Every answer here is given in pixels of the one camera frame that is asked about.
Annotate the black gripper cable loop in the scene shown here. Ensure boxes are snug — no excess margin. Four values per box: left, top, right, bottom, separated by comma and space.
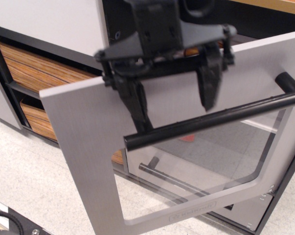
181, 0, 215, 18

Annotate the upper wood grain bin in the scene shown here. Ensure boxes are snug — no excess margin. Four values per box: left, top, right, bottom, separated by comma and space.
0, 40, 96, 93

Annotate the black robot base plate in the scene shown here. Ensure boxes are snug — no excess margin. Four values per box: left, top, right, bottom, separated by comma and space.
8, 207, 50, 235

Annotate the amber plastic pot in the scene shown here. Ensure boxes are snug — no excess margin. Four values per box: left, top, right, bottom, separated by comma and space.
183, 41, 224, 57

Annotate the wood grain bin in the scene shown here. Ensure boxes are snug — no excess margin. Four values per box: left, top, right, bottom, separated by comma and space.
0, 40, 96, 93
20, 99, 57, 141

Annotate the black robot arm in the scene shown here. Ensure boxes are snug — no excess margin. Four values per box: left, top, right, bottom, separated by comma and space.
95, 0, 236, 133

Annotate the black drawer handle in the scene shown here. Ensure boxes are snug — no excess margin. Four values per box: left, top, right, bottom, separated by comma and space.
138, 157, 209, 197

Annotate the grey lower drawer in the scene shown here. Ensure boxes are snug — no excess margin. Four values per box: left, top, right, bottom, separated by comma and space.
122, 146, 275, 232

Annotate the dark play kitchen cabinet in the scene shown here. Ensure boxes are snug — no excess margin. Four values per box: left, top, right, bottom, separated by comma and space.
0, 0, 295, 235

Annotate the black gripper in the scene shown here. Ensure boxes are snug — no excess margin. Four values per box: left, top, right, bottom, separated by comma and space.
95, 7, 237, 133

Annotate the black oven door handle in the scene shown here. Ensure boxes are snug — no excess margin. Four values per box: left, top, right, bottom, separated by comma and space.
124, 72, 295, 151

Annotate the black braided cable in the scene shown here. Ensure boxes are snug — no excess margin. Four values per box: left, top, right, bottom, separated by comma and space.
0, 210, 24, 235

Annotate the grey oven door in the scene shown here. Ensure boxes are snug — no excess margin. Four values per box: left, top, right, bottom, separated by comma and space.
40, 32, 295, 235

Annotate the red toy strawberry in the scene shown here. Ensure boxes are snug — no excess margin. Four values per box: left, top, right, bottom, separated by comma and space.
179, 135, 195, 142

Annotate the lower wood grain bin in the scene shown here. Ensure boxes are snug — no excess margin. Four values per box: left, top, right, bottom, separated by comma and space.
20, 99, 57, 141

